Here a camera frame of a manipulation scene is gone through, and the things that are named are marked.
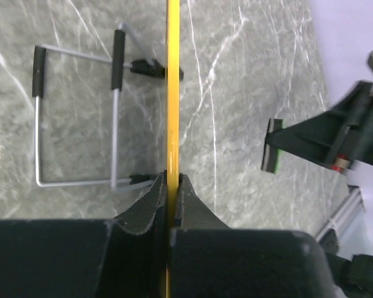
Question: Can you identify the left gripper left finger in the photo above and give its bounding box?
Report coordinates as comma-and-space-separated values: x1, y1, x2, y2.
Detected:
0, 174, 167, 297

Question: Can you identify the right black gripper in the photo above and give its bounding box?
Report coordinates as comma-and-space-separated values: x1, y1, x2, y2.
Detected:
267, 82, 373, 173

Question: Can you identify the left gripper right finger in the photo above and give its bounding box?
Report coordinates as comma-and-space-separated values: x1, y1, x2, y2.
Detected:
169, 174, 336, 297

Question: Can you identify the green whiteboard eraser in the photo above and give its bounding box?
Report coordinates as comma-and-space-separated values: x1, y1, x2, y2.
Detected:
260, 118, 283, 174

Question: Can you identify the yellow framed whiteboard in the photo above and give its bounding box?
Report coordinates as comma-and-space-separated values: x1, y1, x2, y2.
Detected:
32, 0, 185, 298

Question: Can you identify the aluminium front rail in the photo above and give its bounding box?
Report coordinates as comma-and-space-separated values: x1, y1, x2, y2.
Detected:
316, 186, 367, 246

